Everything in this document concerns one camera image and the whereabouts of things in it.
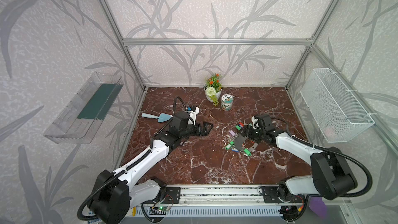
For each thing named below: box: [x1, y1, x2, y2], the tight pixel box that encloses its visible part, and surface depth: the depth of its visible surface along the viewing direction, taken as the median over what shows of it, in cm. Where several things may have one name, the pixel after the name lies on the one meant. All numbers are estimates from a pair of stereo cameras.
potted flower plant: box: [203, 73, 223, 107], surface depth 104 cm
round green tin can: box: [220, 93, 234, 111], surface depth 105 cm
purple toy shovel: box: [308, 196, 328, 219], surface depth 72 cm
